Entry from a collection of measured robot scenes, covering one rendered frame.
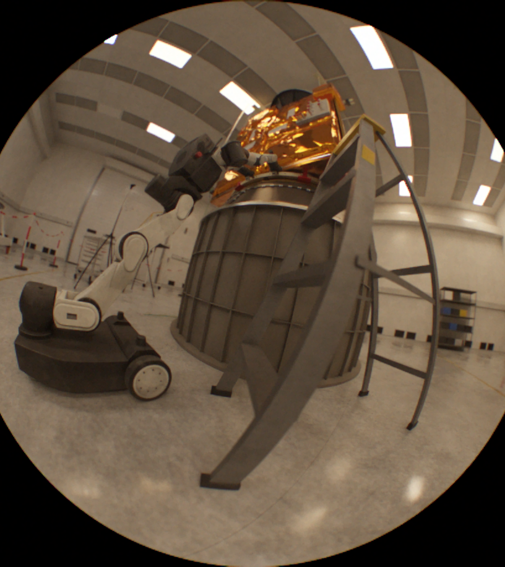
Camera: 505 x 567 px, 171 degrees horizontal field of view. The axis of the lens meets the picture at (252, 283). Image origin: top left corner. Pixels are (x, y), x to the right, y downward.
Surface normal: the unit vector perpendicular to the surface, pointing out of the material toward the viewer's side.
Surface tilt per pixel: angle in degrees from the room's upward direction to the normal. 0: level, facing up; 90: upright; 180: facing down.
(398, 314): 90
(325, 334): 87
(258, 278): 90
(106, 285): 90
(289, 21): 180
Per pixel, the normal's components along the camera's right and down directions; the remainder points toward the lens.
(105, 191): 0.72, 0.11
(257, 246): -0.31, -0.15
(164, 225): 0.54, 0.36
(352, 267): 0.15, -0.10
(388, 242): -0.66, -0.20
